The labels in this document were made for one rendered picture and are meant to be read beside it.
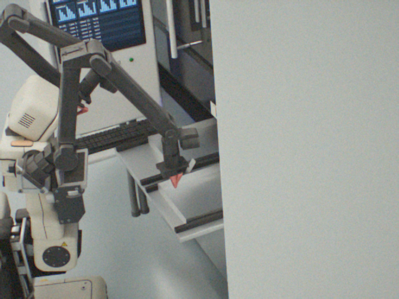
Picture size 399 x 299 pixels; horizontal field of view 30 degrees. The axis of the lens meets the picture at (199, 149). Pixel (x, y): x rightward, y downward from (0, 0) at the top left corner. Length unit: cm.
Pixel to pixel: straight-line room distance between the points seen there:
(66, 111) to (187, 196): 67
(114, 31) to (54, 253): 101
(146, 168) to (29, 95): 67
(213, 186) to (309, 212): 224
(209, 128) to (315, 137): 266
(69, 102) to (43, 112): 22
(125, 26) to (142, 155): 59
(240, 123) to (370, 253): 20
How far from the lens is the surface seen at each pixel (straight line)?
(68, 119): 238
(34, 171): 248
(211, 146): 309
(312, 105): 56
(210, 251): 368
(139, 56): 337
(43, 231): 280
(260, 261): 75
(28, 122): 257
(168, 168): 255
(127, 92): 234
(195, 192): 282
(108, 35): 328
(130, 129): 338
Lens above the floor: 251
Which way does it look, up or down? 32 degrees down
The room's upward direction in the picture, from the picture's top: 5 degrees counter-clockwise
